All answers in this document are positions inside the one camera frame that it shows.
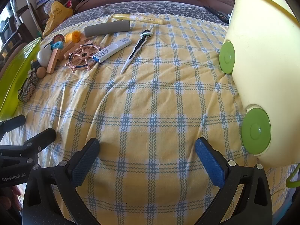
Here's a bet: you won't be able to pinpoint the dark wooden chair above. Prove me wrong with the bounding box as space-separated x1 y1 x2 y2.
0 2 43 59

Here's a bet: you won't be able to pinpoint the black white toy sword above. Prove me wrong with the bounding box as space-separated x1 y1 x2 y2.
120 26 154 75

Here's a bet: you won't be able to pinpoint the white helmet toy figurine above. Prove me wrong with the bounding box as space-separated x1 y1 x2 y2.
30 45 52 72

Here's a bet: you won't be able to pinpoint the grey foam tube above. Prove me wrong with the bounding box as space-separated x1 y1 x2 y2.
84 20 131 38

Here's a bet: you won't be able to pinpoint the yellow ribbon spool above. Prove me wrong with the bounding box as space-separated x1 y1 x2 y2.
65 31 81 44

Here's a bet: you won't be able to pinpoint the person's left hand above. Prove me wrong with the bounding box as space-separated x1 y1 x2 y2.
0 185 24 218

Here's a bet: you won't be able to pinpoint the round wooden knob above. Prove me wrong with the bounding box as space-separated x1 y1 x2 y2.
35 67 47 79

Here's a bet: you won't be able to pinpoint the yellow blue checked cloth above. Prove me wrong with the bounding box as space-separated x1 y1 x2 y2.
5 13 300 225

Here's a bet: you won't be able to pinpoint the black remote control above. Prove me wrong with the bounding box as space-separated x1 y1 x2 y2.
204 6 229 24

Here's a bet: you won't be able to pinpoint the black checkered toy car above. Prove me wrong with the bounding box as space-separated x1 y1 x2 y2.
18 70 39 102

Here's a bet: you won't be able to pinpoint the white metal rack pole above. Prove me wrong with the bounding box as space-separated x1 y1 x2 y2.
22 0 43 38

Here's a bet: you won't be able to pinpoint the grey cracked-pattern blanket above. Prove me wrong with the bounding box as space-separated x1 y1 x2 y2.
50 1 232 29

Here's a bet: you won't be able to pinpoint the white blue toothpaste box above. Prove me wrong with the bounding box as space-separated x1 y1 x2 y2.
93 37 132 64

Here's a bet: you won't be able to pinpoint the copper ship wheel ornament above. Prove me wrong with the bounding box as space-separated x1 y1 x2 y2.
67 42 102 74

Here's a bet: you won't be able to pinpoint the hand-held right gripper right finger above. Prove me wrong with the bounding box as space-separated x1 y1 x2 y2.
195 137 273 225

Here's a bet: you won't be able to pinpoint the cream storage box green wheels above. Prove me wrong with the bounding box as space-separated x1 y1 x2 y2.
218 0 300 188

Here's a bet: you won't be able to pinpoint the lime green plastic tub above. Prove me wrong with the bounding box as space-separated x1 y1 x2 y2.
0 37 42 120

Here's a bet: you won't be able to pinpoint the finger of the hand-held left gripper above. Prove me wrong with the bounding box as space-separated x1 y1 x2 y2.
0 115 26 139
0 128 57 165

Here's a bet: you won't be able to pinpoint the round labelled tin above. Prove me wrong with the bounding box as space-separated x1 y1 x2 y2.
43 0 56 15

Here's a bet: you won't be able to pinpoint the yellow plastic bag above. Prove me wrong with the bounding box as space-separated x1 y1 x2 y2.
42 0 74 38

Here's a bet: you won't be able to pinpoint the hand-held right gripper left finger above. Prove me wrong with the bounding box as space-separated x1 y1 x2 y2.
23 138 101 225

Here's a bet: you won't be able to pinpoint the yellow cotton swab tube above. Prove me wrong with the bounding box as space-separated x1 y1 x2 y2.
112 14 165 25

